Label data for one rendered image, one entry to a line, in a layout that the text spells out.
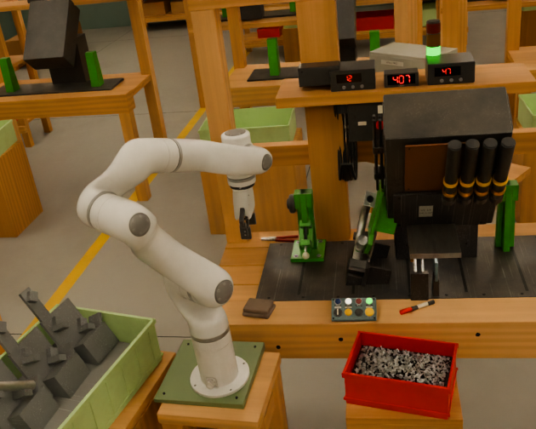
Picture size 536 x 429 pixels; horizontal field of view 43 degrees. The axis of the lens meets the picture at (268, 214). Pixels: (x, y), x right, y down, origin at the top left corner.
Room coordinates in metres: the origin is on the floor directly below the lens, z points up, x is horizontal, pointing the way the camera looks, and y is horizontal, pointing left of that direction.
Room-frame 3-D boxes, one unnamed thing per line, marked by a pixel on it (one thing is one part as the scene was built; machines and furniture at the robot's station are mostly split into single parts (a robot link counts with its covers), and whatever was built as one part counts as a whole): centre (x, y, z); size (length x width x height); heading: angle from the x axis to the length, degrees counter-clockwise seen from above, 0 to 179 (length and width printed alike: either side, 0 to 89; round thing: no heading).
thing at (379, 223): (2.10, -0.41, 1.17); 0.13 x 0.12 x 0.20; 79
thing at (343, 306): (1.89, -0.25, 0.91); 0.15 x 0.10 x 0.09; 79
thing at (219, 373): (1.69, 0.22, 0.96); 0.19 x 0.19 x 0.18
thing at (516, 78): (2.40, -0.54, 1.52); 0.90 x 0.25 x 0.04; 79
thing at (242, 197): (1.85, 0.06, 1.41); 0.10 x 0.07 x 0.11; 169
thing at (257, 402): (1.69, 0.21, 0.83); 0.32 x 0.32 x 0.04; 74
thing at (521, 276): (2.15, -0.49, 0.89); 1.10 x 0.42 x 0.02; 79
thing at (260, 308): (1.98, 0.07, 0.91); 0.10 x 0.08 x 0.03; 66
